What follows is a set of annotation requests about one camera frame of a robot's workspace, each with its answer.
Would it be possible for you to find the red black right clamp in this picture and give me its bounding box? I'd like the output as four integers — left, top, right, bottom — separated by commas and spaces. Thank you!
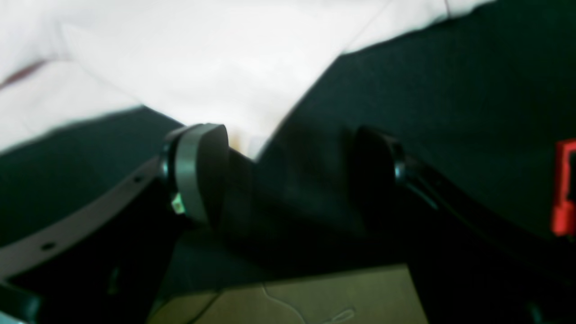
551, 138, 576, 237

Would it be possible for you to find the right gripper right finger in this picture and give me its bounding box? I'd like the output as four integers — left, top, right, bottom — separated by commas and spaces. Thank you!
353, 126, 575, 324

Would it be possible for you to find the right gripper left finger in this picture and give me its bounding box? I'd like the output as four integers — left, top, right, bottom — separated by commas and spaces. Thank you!
0, 123, 229, 324

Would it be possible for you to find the pink T-shirt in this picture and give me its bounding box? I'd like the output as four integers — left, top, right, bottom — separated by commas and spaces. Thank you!
0, 0, 485, 158

